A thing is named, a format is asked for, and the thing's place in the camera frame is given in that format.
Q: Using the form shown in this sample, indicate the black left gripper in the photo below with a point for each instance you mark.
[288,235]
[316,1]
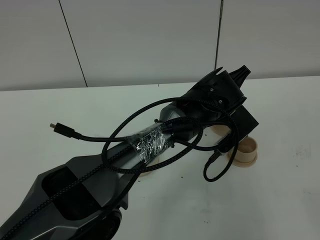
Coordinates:
[218,87]

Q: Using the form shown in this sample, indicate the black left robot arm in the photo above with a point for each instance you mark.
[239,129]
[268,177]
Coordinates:
[82,199]

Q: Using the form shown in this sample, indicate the beige round teapot saucer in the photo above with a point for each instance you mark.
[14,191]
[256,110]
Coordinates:
[156,161]

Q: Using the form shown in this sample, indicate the near beige teacup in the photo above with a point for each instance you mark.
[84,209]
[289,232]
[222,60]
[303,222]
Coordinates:
[247,145]

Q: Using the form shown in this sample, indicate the near beige cup saucer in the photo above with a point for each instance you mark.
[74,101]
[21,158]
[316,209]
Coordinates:
[245,159]

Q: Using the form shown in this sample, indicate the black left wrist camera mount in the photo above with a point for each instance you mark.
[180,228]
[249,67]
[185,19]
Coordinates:
[245,123]

